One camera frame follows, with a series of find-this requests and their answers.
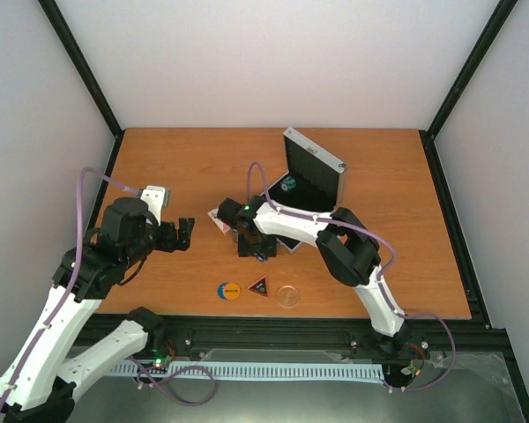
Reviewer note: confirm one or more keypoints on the playing card deck box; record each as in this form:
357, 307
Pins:
213, 215

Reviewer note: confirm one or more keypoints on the red black triangular button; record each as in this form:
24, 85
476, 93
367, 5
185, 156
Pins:
259, 286

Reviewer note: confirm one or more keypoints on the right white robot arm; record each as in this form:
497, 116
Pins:
350, 253

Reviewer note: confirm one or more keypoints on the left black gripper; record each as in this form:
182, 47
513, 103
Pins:
172, 242

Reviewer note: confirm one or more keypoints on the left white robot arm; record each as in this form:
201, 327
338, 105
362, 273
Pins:
42, 384

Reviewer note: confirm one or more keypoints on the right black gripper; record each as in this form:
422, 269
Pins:
271, 249

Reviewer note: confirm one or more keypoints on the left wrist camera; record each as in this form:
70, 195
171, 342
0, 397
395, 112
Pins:
157, 198

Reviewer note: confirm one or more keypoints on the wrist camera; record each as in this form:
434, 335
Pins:
227, 211
157, 198

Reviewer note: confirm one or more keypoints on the clear round dealer button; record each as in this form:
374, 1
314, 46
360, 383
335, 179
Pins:
288, 296

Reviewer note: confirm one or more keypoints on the aluminium poker case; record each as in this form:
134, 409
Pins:
320, 175

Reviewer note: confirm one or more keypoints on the white slotted cable duct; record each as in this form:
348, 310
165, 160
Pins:
258, 371

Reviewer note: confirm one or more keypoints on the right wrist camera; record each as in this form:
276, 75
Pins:
227, 211

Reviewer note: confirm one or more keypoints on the orange blue round button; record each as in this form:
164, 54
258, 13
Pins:
229, 291

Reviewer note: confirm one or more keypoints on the black aluminium frame rail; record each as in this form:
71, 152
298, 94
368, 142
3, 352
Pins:
191, 335

